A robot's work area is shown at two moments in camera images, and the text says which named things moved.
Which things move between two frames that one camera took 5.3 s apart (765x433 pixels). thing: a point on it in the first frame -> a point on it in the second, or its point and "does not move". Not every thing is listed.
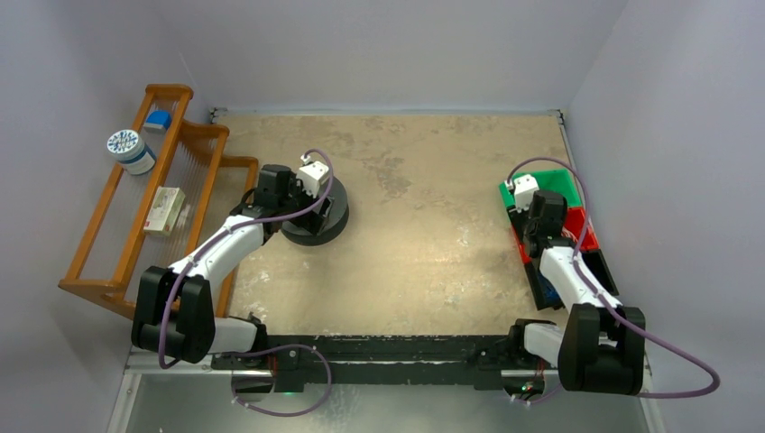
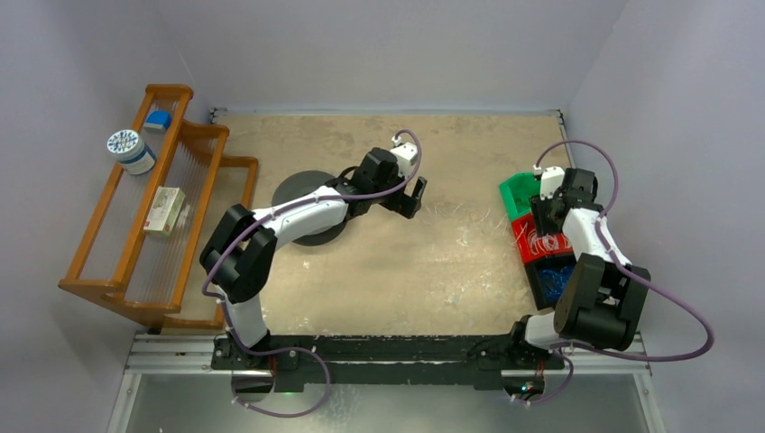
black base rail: (298, 361) does not move
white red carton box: (164, 211) does not move
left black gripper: (315, 221) -> (406, 205)
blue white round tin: (127, 148) does not move
